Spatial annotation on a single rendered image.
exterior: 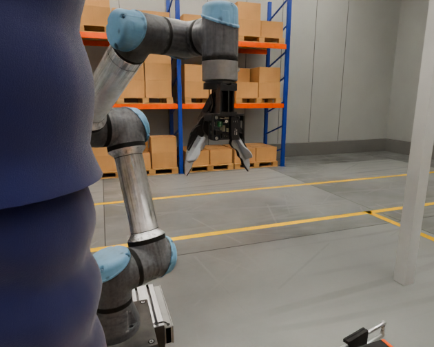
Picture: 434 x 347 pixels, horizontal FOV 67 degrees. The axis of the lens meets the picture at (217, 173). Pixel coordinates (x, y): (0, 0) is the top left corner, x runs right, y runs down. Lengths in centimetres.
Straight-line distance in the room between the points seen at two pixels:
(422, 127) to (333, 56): 808
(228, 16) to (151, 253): 66
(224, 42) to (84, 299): 51
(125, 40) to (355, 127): 1128
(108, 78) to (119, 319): 63
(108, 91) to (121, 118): 22
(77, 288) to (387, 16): 1245
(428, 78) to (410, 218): 121
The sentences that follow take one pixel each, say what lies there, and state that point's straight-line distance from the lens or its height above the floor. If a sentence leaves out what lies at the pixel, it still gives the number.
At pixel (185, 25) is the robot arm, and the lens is 76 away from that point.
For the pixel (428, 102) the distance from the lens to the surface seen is 326.
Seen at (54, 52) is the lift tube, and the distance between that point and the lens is 33.
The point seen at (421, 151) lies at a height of 126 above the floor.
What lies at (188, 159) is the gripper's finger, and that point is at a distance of 72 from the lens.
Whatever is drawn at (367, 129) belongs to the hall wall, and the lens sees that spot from 1215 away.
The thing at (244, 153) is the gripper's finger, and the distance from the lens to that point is 75.
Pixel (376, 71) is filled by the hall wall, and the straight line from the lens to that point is 1224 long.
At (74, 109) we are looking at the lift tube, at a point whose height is 168.
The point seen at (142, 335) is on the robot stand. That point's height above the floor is 104.
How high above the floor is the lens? 168
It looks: 13 degrees down
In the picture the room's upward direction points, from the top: straight up
